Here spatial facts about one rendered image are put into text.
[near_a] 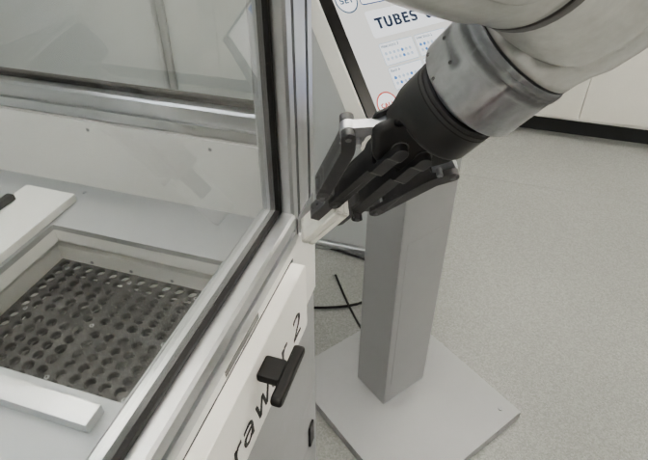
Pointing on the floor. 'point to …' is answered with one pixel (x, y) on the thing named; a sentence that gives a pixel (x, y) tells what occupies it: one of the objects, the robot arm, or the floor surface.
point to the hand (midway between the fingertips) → (324, 217)
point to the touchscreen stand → (406, 351)
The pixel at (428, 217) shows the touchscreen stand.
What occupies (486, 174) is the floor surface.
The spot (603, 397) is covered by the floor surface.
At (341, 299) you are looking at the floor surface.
